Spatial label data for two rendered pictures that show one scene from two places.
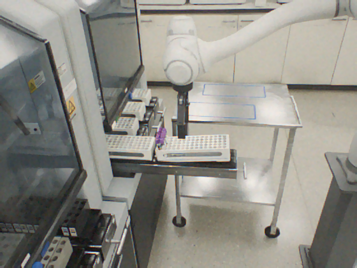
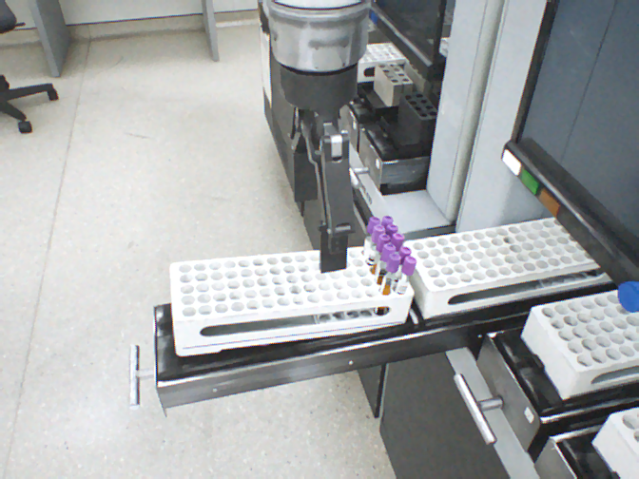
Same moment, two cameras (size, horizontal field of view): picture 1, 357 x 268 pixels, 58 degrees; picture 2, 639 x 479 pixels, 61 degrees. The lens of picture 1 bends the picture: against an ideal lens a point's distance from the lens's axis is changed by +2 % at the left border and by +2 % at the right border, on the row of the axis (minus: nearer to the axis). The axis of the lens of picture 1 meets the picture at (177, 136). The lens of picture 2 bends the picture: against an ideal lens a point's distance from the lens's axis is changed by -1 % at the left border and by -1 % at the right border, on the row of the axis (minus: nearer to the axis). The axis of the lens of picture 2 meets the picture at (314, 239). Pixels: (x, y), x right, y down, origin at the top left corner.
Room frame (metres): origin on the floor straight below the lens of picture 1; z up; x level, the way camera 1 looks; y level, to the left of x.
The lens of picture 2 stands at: (1.51, -0.22, 1.36)
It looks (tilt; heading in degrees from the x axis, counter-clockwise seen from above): 41 degrees down; 158
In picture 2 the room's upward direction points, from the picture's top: straight up
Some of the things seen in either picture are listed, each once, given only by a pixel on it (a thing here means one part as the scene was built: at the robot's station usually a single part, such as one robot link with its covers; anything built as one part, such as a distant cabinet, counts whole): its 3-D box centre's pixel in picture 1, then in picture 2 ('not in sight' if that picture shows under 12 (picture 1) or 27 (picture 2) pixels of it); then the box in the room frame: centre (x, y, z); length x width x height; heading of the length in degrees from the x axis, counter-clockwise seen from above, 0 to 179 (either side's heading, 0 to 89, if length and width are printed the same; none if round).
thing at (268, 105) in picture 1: (229, 159); not in sight; (1.52, -0.31, 0.41); 0.67 x 0.46 x 0.82; 79
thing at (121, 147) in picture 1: (119, 147); (510, 264); (1.10, 0.25, 0.83); 0.30 x 0.10 x 0.06; 81
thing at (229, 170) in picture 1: (161, 159); (387, 313); (1.08, 0.08, 0.78); 0.73 x 0.14 x 0.09; 81
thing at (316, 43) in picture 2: not in sight; (318, 28); (1.06, -0.03, 1.19); 0.09 x 0.09 x 0.06
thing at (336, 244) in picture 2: not in sight; (338, 238); (1.14, -0.04, 1.01); 0.03 x 0.01 x 0.05; 172
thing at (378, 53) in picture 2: not in sight; (404, 62); (0.42, 0.47, 0.83); 0.30 x 0.10 x 0.06; 81
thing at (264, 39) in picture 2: not in sight; (262, 62); (-0.64, 0.43, 0.43); 0.27 x 0.02 x 0.36; 171
